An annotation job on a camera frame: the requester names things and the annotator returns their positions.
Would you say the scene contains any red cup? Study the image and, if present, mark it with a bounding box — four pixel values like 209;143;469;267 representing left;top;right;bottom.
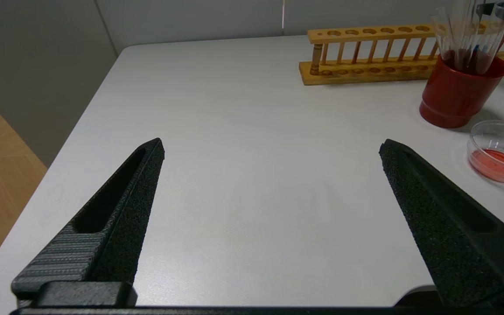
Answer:
419;55;504;129

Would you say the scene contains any red pigment test tube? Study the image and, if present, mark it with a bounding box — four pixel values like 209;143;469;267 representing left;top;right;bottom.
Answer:
479;0;504;75

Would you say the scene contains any wooden test tube rack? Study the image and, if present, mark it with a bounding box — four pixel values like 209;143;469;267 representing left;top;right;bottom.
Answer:
299;23;504;86

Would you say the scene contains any clear glass bowl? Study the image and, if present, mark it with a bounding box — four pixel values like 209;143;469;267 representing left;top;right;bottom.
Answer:
466;120;504;188

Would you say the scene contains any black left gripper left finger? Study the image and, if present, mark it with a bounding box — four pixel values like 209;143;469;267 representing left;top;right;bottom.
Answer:
11;138;165;301

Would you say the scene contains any blue pigment test tube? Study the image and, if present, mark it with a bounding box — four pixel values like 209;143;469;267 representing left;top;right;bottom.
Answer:
471;40;494;60

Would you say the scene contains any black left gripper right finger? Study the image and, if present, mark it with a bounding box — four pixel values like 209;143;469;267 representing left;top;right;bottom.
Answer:
379;139;504;307

